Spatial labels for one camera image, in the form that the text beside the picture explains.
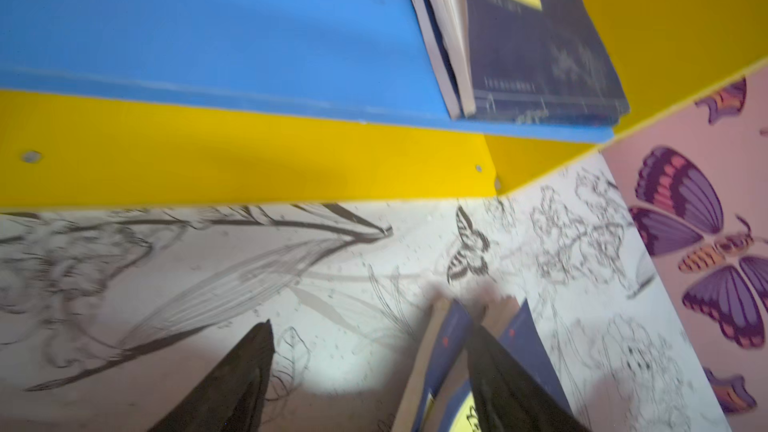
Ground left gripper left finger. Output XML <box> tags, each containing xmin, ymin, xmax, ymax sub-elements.
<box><xmin>151</xmin><ymin>321</ymin><xmax>275</xmax><ymax>431</ymax></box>

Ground yellow bookshelf with coloured shelves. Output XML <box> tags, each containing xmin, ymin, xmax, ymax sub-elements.
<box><xmin>0</xmin><ymin>0</ymin><xmax>768</xmax><ymax>210</ymax></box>

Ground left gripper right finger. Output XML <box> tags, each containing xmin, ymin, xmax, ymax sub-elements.
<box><xmin>466</xmin><ymin>326</ymin><xmax>586</xmax><ymax>432</ymax></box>

